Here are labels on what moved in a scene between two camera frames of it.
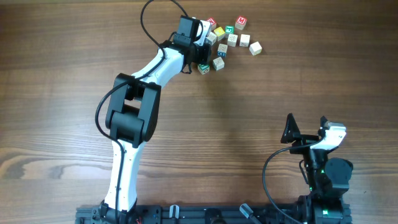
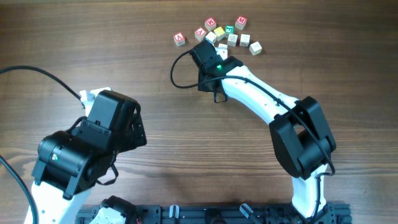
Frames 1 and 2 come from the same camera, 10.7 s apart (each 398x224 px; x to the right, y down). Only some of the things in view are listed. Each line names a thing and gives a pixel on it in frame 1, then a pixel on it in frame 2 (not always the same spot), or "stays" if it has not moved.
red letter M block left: (212, 23) stays
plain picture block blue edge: (232, 40) stays
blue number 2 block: (211, 39) stays
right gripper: (289, 136) → (201, 77)
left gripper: (205, 50) → (135, 137)
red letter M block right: (240, 22) stays
